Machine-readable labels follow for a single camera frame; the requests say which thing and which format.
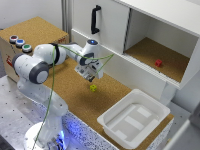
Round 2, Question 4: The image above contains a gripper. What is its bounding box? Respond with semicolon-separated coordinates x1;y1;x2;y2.
74;58;104;83

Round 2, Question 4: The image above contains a yellow block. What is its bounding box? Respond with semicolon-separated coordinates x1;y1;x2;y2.
89;84;98;93

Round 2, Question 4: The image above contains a pink block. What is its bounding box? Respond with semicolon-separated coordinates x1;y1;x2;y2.
154;59;164;68

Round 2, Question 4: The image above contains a white sliding door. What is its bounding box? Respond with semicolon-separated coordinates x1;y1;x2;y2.
72;0;131;55

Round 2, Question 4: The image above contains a green button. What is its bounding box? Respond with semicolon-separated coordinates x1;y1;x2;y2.
21;43;33;54

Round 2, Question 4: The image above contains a wooden drawer box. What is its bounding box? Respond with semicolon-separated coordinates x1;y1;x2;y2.
0;16;71;84

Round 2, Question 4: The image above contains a white plastic box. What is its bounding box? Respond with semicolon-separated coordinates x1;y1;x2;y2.
96;88;171;150

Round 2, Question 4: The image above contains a blue button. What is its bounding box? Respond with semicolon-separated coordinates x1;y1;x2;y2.
15;38;26;48

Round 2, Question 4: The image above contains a white cabinet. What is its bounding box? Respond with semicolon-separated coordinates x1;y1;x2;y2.
70;0;200;107

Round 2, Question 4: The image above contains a red button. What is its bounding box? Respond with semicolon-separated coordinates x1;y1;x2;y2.
9;34;19;44

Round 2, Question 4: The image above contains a green cable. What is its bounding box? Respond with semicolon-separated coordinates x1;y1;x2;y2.
32;45;115;150

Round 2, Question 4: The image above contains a black door handle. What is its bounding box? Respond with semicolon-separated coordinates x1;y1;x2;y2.
90;4;102;35

